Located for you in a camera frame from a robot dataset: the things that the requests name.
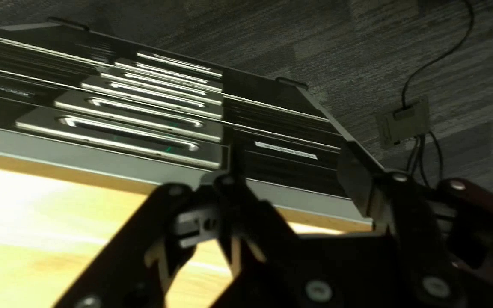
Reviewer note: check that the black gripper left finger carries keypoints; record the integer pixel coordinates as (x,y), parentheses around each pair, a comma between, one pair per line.
(269,263)

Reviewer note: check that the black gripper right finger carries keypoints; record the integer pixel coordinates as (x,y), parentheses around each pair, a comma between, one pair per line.
(441,236)

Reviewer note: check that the floor outlet box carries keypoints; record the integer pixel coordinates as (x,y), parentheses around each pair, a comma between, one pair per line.
(395,124)

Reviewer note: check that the grey cabinet with wooden top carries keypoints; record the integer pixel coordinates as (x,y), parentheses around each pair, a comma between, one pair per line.
(91,123)

